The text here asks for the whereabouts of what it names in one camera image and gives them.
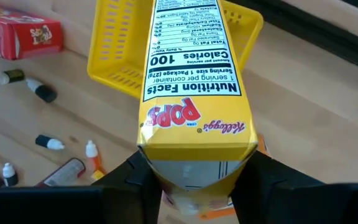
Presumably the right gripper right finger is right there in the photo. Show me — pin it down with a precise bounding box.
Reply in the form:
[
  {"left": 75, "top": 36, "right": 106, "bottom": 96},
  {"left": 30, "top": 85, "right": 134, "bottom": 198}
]
[{"left": 230, "top": 151, "right": 324, "bottom": 224}]

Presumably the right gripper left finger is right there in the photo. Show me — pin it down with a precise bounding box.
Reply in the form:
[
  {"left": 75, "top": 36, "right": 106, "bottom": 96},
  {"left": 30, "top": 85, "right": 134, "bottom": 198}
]
[{"left": 91, "top": 151, "right": 163, "bottom": 224}]

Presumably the yellow Corn Pops cereal box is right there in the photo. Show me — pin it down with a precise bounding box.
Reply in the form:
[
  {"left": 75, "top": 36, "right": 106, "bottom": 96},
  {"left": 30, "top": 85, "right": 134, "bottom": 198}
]
[{"left": 137, "top": 0, "right": 259, "bottom": 215}]

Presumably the green dropper bottle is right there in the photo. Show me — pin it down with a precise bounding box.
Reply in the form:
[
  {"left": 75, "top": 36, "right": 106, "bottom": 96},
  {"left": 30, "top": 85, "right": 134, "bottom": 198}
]
[{"left": 0, "top": 68, "right": 25, "bottom": 85}]

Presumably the red Froot Loops cereal box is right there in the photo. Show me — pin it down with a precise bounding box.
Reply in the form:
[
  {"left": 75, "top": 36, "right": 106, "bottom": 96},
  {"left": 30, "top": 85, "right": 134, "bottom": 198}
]
[{"left": 0, "top": 4, "right": 64, "bottom": 61}]

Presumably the yellow dropper bottle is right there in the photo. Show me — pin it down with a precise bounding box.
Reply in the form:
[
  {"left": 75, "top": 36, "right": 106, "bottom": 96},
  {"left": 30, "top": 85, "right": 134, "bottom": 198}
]
[{"left": 90, "top": 169, "right": 106, "bottom": 183}]

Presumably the orange dropper bottle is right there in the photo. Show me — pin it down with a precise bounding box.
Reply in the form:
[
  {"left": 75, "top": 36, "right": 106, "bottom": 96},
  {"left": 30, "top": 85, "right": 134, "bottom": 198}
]
[{"left": 85, "top": 139, "right": 105, "bottom": 175}]

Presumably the orange Mini Wheats cereal box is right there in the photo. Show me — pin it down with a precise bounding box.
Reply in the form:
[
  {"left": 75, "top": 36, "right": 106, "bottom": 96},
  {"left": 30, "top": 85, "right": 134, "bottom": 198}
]
[{"left": 162, "top": 133, "right": 272, "bottom": 221}]

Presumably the red food colouring bottle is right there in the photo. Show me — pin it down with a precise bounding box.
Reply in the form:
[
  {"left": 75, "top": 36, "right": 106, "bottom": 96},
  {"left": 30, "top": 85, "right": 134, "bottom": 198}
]
[{"left": 35, "top": 157, "right": 86, "bottom": 187}]

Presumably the yellow plastic basket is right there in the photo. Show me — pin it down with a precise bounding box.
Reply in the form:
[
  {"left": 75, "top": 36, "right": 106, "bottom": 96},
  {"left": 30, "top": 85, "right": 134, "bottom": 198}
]
[{"left": 86, "top": 0, "right": 264, "bottom": 100}]

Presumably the black aluminium table frame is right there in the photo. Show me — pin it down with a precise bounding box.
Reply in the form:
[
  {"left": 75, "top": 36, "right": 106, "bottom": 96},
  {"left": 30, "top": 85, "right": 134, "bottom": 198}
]
[{"left": 228, "top": 0, "right": 358, "bottom": 75}]

